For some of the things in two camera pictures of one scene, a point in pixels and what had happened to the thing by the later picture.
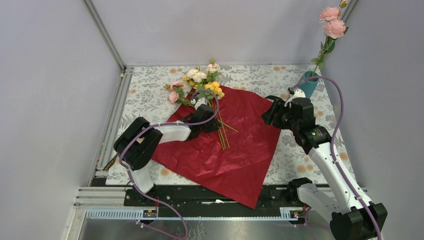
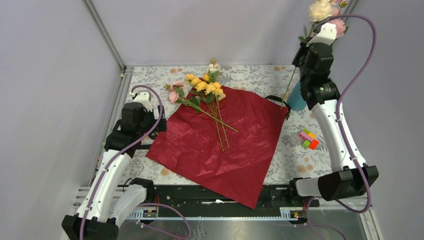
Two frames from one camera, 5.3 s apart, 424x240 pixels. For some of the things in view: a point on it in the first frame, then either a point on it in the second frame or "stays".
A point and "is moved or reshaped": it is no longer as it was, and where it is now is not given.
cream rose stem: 196,76 -> 318,12
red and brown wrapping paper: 234,155 stays
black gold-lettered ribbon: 210,123 is moved or reshaped
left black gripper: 214,127 -> 151,115
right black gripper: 279,109 -> 302,49
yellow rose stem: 214,87 stays
